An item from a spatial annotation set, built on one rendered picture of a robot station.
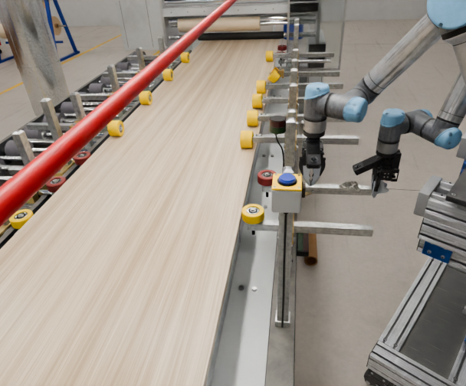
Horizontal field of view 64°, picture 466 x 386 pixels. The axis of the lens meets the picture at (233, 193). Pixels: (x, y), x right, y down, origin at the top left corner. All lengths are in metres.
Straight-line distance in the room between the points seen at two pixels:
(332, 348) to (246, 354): 0.86
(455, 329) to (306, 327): 0.68
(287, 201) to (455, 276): 1.52
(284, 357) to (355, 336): 0.99
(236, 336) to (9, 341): 0.65
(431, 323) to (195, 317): 1.27
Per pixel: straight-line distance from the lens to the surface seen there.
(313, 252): 2.41
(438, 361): 1.91
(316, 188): 1.55
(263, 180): 1.51
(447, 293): 2.18
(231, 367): 1.26
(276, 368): 1.17
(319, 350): 2.06
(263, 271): 1.51
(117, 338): 1.04
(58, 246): 1.37
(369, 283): 2.40
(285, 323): 1.23
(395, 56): 1.24
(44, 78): 5.18
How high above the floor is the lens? 1.70
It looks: 34 degrees down
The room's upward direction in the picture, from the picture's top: 4 degrees counter-clockwise
